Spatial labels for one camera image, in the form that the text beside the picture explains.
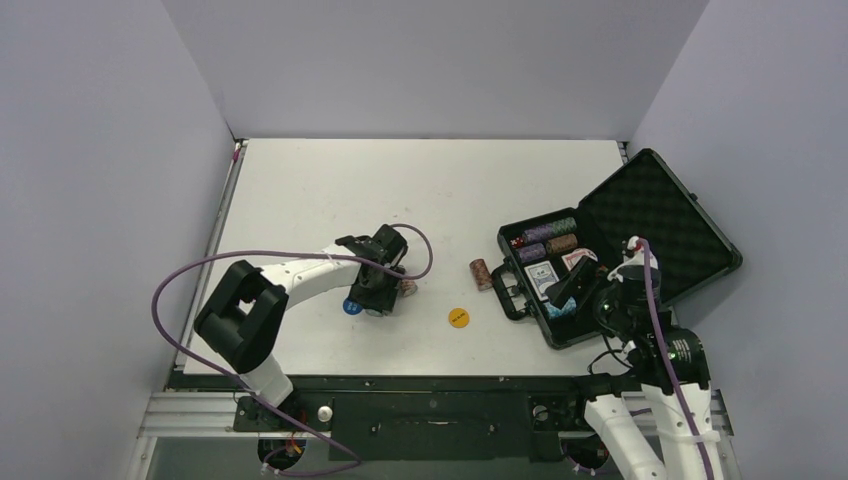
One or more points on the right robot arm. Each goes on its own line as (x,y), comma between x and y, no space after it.
(655,420)

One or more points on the red brown chip stack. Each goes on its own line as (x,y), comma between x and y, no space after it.
(481,274)

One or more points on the black poker set case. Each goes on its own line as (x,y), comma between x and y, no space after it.
(645,198)

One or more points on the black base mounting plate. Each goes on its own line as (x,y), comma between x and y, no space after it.
(388,418)

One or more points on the blue playing card deck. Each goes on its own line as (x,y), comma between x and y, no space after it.
(541,276)

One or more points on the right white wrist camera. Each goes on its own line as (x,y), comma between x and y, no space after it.
(637,259)

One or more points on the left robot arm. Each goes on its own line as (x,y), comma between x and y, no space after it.
(242,317)

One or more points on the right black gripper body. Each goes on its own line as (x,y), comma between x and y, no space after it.
(589,283)

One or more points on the yellow big blind button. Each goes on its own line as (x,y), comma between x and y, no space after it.
(459,318)

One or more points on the light blue chip stack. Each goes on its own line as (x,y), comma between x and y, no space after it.
(554,312)

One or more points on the pink chip stack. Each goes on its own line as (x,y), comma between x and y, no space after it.
(407,288)

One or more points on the dark green chip stack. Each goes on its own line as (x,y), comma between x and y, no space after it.
(564,226)

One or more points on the purple chip stack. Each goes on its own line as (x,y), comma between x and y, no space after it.
(539,233)
(531,252)

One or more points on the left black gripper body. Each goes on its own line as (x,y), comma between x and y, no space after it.
(386,284)

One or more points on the blue small blind button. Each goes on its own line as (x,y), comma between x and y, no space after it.
(351,308)

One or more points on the red playing card deck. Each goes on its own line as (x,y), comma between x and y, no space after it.
(571,259)

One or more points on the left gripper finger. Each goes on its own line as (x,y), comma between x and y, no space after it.
(385,303)
(358,303)

